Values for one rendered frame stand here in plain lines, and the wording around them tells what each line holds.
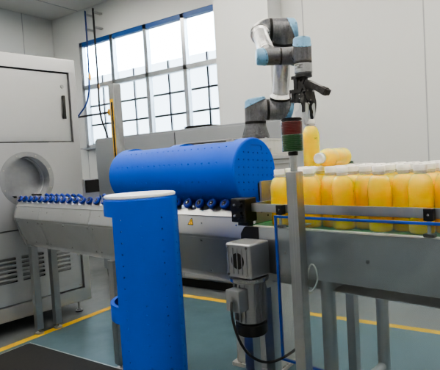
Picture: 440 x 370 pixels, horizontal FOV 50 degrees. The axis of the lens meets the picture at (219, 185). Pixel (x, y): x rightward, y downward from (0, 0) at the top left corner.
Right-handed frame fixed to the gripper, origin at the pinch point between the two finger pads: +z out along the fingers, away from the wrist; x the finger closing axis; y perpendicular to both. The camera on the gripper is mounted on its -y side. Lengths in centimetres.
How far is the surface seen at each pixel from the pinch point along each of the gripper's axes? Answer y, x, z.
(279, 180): -8.3, 35.2, 22.1
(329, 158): -18.8, 18.2, 15.2
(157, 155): 68, 27, 10
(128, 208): 34, 70, 29
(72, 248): 159, 25, 64
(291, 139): -28, 56, 8
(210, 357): 85, -17, 129
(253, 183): 16.9, 18.6, 24.2
